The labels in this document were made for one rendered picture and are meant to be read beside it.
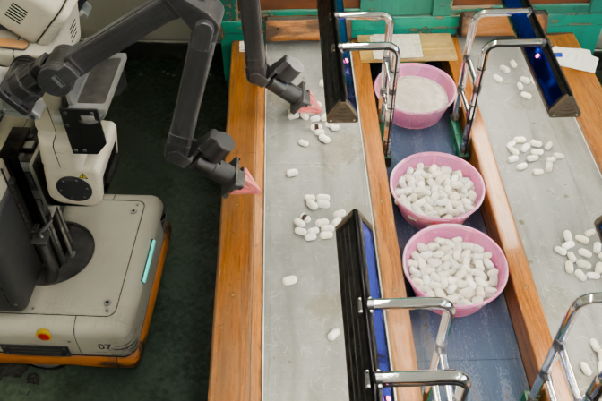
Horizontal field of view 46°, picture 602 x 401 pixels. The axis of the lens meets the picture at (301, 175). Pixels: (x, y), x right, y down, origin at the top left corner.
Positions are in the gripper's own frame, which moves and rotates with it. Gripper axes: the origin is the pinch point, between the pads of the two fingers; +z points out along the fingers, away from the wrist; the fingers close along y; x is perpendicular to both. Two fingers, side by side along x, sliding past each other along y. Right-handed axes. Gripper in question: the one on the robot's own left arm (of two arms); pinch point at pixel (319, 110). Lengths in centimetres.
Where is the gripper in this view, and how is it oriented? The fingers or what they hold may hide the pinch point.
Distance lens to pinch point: 225.9
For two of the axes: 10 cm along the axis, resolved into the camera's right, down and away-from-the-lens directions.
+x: -6.4, 5.5, 5.4
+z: 7.7, 4.4, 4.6
